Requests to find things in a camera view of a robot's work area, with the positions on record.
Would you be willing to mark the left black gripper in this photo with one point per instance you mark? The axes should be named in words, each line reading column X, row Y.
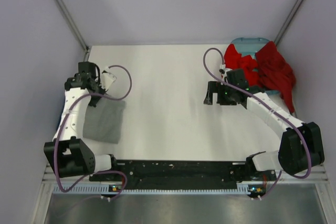
column 102, row 90

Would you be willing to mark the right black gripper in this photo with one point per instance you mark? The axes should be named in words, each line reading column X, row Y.
column 217, row 87

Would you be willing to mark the grey t shirt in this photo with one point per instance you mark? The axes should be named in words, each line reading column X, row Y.
column 103, row 123

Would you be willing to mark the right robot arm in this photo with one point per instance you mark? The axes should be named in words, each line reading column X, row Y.
column 300, row 143

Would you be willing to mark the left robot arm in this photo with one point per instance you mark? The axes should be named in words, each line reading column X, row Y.
column 69, row 153

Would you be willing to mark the dark red t shirt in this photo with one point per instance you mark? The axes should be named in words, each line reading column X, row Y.
column 275, row 73

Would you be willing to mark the teal plastic basket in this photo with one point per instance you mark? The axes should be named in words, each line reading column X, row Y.
column 249, row 46

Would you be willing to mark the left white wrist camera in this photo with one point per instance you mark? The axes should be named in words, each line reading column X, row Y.
column 107, row 78

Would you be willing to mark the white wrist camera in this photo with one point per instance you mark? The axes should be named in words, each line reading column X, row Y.
column 107, row 78
column 223, row 71

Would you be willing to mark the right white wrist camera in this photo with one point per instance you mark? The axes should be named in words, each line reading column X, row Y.
column 223, row 71

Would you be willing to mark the left aluminium corner post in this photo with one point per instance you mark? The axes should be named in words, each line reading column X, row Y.
column 71, row 24

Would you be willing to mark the aluminium corner post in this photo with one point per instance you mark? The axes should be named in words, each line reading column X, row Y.
column 71, row 24
column 288, row 21

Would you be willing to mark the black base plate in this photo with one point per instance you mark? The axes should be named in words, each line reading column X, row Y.
column 184, row 183

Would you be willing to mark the grey slotted cable duct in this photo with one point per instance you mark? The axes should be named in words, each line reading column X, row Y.
column 87, row 189

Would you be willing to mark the aluminium frame rail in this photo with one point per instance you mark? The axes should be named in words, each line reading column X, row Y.
column 309, row 175

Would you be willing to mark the right aluminium corner post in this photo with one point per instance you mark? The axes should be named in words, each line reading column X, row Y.
column 288, row 21

